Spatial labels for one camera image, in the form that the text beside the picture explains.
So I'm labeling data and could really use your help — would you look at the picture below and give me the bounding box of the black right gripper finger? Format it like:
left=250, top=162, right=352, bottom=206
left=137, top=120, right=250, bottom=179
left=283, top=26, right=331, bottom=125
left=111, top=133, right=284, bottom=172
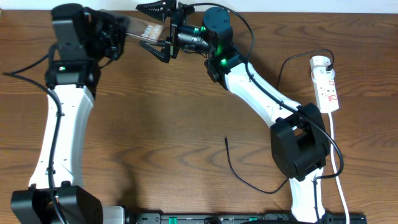
left=139, top=40, right=170, bottom=63
left=136, top=0, right=177, bottom=22

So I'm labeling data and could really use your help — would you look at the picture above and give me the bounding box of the Samsung Galaxy smartphone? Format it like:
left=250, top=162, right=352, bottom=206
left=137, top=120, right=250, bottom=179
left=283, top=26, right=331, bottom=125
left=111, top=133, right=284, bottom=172
left=127, top=16, right=164, bottom=43

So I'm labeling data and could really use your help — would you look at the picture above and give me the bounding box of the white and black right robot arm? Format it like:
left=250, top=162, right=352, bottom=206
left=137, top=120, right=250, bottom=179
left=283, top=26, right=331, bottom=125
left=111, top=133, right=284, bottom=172
left=137, top=1, right=333, bottom=223

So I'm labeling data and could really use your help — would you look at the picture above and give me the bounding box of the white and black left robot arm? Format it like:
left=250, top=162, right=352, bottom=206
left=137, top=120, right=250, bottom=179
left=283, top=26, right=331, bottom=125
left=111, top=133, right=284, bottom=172
left=11, top=3, right=129, bottom=223

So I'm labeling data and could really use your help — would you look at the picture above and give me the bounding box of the white power strip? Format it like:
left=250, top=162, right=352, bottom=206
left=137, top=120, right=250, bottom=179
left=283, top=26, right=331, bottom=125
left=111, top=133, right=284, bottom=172
left=310, top=55, right=339, bottom=114

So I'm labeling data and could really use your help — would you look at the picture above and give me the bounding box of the black USB charging cable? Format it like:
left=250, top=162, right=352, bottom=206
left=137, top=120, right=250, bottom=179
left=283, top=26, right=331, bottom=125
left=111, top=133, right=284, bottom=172
left=224, top=49, right=335, bottom=195

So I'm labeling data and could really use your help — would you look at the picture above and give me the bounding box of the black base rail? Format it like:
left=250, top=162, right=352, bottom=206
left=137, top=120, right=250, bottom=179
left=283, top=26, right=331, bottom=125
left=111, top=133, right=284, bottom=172
left=124, top=211, right=368, bottom=224

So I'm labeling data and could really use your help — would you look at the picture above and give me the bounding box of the white power strip cord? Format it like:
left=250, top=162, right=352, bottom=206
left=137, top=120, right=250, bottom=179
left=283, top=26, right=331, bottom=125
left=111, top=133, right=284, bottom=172
left=328, top=112, right=351, bottom=224

